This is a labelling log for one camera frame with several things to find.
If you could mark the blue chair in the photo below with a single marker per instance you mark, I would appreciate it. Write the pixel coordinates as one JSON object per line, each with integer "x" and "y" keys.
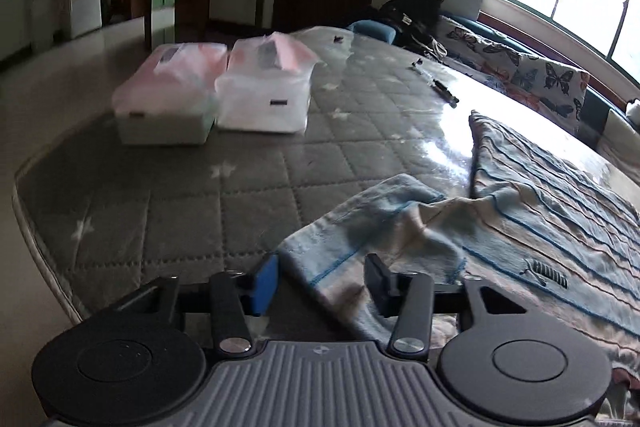
{"x": 372, "y": 31}

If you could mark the black bag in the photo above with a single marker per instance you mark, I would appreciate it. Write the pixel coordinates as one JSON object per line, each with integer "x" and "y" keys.
{"x": 410, "y": 14}

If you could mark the pink lidded plastic box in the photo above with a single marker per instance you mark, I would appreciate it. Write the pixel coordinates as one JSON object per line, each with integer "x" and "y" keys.
{"x": 165, "y": 107}

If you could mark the butterfly print cushion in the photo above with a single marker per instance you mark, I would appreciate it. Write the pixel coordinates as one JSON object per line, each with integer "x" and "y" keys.
{"x": 597, "y": 104}

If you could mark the black and silver tool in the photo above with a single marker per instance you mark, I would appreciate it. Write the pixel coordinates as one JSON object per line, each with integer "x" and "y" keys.
{"x": 444, "y": 93}

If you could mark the white bagged plastic box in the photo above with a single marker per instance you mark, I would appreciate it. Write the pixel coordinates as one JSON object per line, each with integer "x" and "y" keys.
{"x": 265, "y": 97}

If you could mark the striped blue beige towel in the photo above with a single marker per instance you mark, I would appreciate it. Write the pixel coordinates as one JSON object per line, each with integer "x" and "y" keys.
{"x": 525, "y": 217}

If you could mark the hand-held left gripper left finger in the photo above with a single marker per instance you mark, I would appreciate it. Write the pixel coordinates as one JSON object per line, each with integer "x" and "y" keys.
{"x": 265, "y": 282}

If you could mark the small silver tool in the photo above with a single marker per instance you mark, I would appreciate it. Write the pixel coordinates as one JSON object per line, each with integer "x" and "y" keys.
{"x": 418, "y": 66}

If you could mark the grey pillow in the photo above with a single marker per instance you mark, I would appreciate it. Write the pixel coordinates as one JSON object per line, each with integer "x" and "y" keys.
{"x": 620, "y": 142}

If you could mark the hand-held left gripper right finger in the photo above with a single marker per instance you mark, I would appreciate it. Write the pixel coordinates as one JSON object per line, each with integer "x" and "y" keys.
{"x": 380, "y": 287}

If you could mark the small black clip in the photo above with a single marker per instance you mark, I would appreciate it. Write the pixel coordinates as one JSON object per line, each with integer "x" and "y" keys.
{"x": 340, "y": 38}

